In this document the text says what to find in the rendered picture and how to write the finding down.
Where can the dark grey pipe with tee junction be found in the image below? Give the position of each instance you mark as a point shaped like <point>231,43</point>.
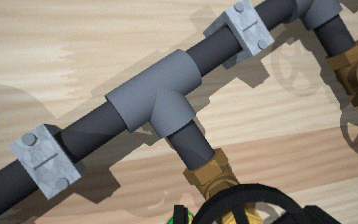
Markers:
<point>157,94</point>

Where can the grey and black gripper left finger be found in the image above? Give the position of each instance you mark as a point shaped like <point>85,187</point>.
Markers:
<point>180,215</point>

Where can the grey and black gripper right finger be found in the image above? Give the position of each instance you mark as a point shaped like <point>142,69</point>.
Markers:
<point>319,216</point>

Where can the green tag with gold chain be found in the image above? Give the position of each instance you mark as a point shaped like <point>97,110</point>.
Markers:
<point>190,217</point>

